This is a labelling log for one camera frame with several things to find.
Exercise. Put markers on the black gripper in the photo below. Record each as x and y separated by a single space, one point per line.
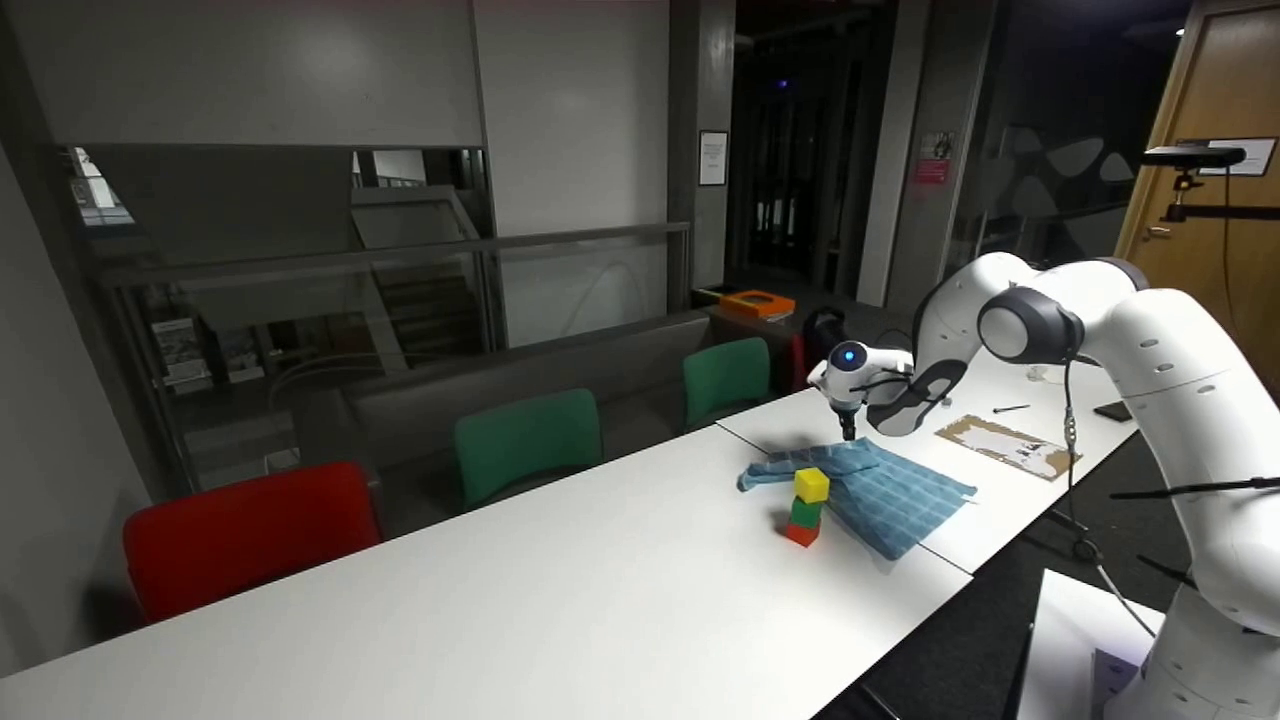
848 407

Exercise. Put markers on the blue striped towel cloth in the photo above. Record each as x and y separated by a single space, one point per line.
892 502

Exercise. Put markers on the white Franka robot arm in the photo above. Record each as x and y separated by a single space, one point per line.
1184 402

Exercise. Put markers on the yellow block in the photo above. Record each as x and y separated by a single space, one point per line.
815 487

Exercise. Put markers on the green block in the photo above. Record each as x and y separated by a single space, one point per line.
805 513

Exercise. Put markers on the red block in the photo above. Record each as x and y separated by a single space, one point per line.
797 534

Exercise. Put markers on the green chair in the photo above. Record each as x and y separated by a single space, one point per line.
726 379
527 442

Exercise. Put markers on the orange box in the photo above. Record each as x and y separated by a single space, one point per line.
757 306

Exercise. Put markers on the small black pen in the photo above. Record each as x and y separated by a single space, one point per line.
1013 407

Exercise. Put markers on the small black table object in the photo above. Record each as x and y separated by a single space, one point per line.
1115 415

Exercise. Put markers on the black thin stand rod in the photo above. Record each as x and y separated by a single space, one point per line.
1203 493

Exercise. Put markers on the wooden door with white label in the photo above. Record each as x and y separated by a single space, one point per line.
1242 80

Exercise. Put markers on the glass interior window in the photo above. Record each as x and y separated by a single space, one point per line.
333 265

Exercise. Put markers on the red chair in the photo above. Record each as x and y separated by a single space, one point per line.
246 534

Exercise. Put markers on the red wall sign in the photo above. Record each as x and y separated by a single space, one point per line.
933 160

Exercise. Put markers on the white paper wall notice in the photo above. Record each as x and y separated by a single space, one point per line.
713 158

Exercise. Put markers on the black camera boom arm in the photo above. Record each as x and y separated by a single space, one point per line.
1223 209

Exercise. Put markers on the black camera on boom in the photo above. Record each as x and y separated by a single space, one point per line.
1194 158

